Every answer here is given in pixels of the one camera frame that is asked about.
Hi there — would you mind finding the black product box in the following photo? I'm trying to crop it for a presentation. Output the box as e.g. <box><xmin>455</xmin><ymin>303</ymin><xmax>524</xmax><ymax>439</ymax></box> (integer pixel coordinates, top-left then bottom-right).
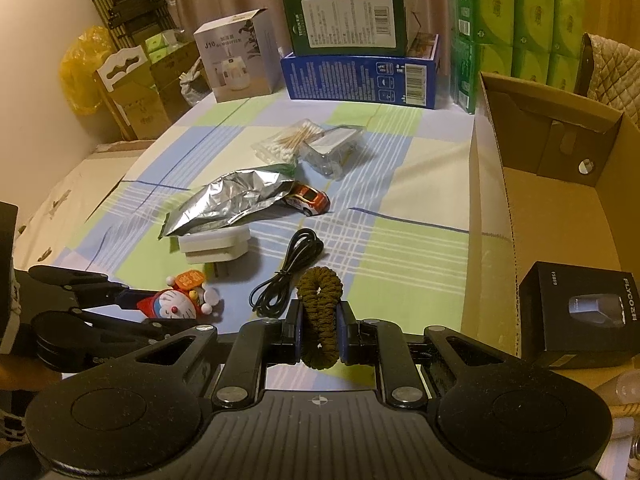
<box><xmin>517</xmin><ymin>261</ymin><xmax>640</xmax><ymax>371</ymax></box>

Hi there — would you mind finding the green printed carton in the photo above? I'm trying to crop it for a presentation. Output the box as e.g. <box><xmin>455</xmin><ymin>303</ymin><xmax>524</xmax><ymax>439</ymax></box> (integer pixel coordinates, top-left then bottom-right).
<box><xmin>282</xmin><ymin>0</ymin><xmax>420</xmax><ymax>57</ymax></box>

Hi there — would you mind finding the brown carton with tissue packs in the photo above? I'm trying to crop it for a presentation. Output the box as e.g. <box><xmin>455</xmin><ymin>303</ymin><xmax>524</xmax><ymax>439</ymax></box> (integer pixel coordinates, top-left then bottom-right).
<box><xmin>146</xmin><ymin>30</ymin><xmax>211</xmax><ymax>121</ymax></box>

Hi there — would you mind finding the yellow plastic bag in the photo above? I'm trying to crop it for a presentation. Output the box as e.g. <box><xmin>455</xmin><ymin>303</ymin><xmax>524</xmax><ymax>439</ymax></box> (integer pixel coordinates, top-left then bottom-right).
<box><xmin>60</xmin><ymin>27</ymin><xmax>121</xmax><ymax>116</ymax></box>

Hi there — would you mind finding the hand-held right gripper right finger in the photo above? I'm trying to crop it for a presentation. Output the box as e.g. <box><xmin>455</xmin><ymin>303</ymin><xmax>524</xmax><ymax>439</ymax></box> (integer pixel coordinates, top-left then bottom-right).
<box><xmin>336</xmin><ymin>301</ymin><xmax>506</xmax><ymax>408</ymax></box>

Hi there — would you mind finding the checked bed sheet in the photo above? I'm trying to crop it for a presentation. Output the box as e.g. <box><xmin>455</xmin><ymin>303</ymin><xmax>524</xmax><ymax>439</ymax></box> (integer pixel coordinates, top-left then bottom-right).
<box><xmin>15</xmin><ymin>95</ymin><xmax>481</xmax><ymax>391</ymax></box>

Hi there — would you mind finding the cardboard box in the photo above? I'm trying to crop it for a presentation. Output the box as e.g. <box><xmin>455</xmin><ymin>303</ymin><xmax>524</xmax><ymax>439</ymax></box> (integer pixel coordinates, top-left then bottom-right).
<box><xmin>460</xmin><ymin>71</ymin><xmax>640</xmax><ymax>371</ymax></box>

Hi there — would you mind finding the blue cat figure toy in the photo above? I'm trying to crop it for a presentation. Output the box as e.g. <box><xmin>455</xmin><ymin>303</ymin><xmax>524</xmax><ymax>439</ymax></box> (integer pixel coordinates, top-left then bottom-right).
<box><xmin>136</xmin><ymin>270</ymin><xmax>223</xmax><ymax>321</ymax></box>

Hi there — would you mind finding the bag of cotton swabs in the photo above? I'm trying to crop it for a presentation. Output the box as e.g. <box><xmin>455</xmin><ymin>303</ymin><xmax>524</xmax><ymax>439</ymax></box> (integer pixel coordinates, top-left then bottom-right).
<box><xmin>251</xmin><ymin>119</ymin><xmax>331</xmax><ymax>166</ymax></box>

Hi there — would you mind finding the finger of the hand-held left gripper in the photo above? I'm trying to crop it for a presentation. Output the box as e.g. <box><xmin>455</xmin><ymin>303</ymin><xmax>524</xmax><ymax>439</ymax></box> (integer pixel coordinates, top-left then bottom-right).
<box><xmin>29</xmin><ymin>265</ymin><xmax>167</xmax><ymax>307</ymax></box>
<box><xmin>35</xmin><ymin>310</ymin><xmax>202</xmax><ymax>357</ymax></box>

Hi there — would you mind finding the brown braided hair scrunchie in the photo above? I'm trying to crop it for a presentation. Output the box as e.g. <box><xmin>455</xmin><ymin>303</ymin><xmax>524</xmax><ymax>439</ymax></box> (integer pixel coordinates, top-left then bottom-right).
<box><xmin>295</xmin><ymin>267</ymin><xmax>343</xmax><ymax>371</ymax></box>

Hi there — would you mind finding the grey plastic bag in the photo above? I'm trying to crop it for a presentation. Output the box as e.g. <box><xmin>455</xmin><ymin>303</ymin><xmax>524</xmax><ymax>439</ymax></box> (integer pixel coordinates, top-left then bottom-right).
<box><xmin>179</xmin><ymin>57</ymin><xmax>211</xmax><ymax>107</ymax></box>

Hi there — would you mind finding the clear plastic box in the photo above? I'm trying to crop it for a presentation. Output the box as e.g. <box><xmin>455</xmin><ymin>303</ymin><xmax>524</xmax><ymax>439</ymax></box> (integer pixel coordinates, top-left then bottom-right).
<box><xmin>298</xmin><ymin>125</ymin><xmax>368</xmax><ymax>178</ymax></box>

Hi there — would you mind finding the white power adapter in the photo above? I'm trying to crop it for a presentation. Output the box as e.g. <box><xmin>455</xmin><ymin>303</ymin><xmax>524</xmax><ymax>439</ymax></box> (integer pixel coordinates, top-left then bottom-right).
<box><xmin>178</xmin><ymin>225</ymin><xmax>253</xmax><ymax>278</ymax></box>

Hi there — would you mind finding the beige quilted cloth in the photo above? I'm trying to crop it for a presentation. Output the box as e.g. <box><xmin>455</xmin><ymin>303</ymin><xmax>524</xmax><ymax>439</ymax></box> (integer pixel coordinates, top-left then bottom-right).
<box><xmin>580</xmin><ymin>32</ymin><xmax>640</xmax><ymax>121</ymax></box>

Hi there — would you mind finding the black coiled cable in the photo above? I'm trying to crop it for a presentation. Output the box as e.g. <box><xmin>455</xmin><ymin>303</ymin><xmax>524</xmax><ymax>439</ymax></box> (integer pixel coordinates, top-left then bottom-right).
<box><xmin>248</xmin><ymin>228</ymin><xmax>326</xmax><ymax>320</ymax></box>

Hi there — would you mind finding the silver foil bag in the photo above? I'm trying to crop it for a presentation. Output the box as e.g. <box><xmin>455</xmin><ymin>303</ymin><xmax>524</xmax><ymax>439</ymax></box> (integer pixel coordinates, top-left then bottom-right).
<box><xmin>159</xmin><ymin>165</ymin><xmax>297</xmax><ymax>239</ymax></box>

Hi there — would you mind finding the red yellow toy car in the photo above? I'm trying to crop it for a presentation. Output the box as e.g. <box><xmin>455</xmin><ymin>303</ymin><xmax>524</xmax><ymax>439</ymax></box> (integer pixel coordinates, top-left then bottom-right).
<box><xmin>282</xmin><ymin>182</ymin><xmax>331</xmax><ymax>217</ymax></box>

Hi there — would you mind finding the folding step ladder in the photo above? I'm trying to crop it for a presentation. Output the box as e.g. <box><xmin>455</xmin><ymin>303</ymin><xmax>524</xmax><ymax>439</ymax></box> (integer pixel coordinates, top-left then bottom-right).
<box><xmin>90</xmin><ymin>0</ymin><xmax>181</xmax><ymax>56</ymax></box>

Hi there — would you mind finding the bundle of green tissue packs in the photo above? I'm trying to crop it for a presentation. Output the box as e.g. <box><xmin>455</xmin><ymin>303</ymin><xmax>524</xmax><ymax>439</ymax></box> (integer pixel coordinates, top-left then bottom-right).
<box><xmin>446</xmin><ymin>0</ymin><xmax>586</xmax><ymax>113</ymax></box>

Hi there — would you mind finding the white humidifier carton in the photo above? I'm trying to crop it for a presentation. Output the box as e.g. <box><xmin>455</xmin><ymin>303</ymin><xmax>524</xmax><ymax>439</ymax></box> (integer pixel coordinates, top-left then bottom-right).
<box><xmin>193</xmin><ymin>8</ymin><xmax>283</xmax><ymax>104</ymax></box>

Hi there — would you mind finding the blue printed carton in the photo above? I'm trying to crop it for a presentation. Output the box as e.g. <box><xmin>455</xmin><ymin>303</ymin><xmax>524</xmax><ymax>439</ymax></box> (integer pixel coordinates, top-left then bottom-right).
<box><xmin>280</xmin><ymin>35</ymin><xmax>441</xmax><ymax>110</ymax></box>

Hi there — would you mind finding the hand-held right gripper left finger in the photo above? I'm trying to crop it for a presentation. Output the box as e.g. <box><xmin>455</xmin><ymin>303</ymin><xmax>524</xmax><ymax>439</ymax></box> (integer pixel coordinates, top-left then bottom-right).
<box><xmin>120</xmin><ymin>299</ymin><xmax>305</xmax><ymax>408</ymax></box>

